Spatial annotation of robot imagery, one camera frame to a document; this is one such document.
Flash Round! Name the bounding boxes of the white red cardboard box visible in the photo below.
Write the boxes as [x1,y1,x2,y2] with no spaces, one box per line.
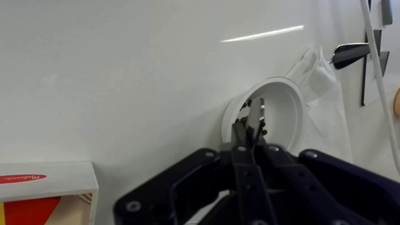
[0,161,99,225]

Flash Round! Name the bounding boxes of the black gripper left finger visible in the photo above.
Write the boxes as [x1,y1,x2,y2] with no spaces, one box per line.
[113,120,256,225]

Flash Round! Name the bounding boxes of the white bowl with beans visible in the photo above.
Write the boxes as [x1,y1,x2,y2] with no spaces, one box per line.
[222,76,307,150]

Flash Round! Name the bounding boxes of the metal spoon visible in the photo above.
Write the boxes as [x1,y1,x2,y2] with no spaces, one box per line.
[246,98,266,140]

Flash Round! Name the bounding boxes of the white cloth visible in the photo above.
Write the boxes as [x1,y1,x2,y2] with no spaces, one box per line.
[287,45,353,163]

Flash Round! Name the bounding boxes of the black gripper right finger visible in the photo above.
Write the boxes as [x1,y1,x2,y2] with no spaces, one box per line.
[251,128,400,225]

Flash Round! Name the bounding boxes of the white power cable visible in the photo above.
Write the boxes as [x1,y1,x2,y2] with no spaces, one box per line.
[359,0,400,176]

